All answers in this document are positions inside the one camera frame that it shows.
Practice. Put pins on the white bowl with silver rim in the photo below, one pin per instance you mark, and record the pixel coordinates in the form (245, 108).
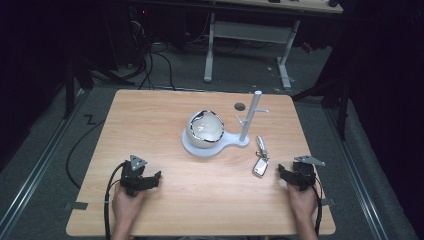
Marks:
(205, 128)

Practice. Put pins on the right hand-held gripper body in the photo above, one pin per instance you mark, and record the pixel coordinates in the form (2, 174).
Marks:
(304, 175)

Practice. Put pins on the person's right hand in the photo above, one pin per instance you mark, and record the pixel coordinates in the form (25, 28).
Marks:
(302, 203)

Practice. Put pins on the grey tape piece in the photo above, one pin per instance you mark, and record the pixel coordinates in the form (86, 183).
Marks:
(328, 202)
(76, 206)

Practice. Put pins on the white metal desk frame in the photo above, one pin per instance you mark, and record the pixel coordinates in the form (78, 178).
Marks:
(250, 32)

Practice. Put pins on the black metal stand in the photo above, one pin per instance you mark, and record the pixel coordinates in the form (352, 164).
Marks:
(343, 110)
(69, 86)

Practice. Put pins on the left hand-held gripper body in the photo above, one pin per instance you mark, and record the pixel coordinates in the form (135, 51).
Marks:
(131, 178)

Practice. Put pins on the silver car key with keyring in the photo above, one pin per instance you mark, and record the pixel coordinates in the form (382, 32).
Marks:
(260, 166)

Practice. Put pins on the dark computer tower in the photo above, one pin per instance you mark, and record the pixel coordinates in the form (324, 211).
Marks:
(137, 33)

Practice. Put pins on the white key stand with pegs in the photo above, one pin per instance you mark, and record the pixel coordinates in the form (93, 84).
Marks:
(247, 125)

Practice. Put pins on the metal floor rail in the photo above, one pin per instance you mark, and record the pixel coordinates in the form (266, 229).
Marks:
(36, 166)
(356, 180)

